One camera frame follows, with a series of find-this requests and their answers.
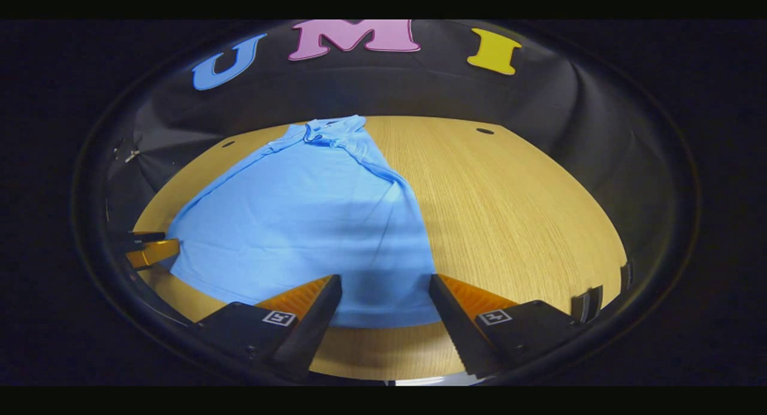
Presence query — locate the light blue T-shirt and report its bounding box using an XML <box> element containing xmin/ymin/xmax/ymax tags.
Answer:
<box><xmin>161</xmin><ymin>114</ymin><xmax>441</xmax><ymax>329</ymax></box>

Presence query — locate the black backdrop cloth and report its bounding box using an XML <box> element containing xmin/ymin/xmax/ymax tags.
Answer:
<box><xmin>105</xmin><ymin>20</ymin><xmax>684</xmax><ymax>284</ymax></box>

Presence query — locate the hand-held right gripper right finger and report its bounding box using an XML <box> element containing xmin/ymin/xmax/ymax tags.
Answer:
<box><xmin>428</xmin><ymin>273</ymin><xmax>591</xmax><ymax>380</ymax></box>

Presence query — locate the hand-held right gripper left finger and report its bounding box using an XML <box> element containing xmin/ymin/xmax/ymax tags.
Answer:
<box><xmin>192</xmin><ymin>274</ymin><xmax>343</xmax><ymax>383</ymax></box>

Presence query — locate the white backdrop clip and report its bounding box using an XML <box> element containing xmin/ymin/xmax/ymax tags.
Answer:
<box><xmin>116</xmin><ymin>141</ymin><xmax>143</xmax><ymax>165</ymax></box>

